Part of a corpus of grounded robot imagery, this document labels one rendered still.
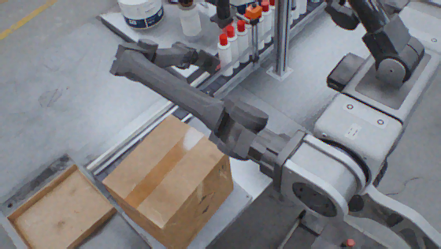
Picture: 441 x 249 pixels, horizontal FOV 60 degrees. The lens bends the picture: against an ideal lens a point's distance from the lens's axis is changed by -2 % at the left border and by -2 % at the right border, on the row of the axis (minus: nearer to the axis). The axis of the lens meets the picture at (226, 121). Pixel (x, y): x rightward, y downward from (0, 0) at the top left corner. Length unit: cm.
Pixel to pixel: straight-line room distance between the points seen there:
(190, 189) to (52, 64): 116
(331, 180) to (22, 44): 329
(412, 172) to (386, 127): 182
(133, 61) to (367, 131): 54
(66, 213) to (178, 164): 54
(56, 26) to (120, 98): 207
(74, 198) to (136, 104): 47
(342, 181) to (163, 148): 64
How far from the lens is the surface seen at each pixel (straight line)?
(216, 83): 163
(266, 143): 73
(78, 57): 201
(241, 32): 159
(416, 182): 252
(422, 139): 269
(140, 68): 92
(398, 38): 76
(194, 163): 114
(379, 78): 80
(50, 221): 155
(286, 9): 148
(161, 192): 112
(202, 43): 181
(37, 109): 188
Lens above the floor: 210
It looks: 54 degrees down
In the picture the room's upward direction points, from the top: 8 degrees counter-clockwise
